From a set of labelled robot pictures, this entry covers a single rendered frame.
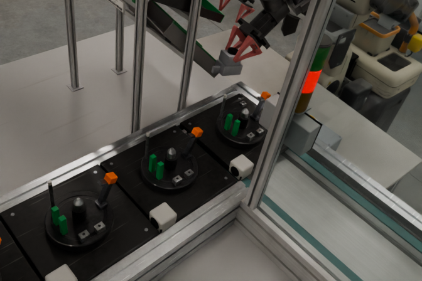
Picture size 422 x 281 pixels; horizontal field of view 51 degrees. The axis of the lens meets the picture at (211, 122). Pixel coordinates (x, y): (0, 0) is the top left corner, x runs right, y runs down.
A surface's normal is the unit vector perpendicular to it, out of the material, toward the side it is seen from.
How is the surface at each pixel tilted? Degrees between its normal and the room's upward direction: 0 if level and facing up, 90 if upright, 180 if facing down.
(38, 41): 0
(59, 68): 0
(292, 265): 90
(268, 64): 0
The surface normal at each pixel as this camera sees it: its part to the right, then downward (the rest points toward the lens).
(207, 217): 0.15, -0.73
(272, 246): -0.72, 0.38
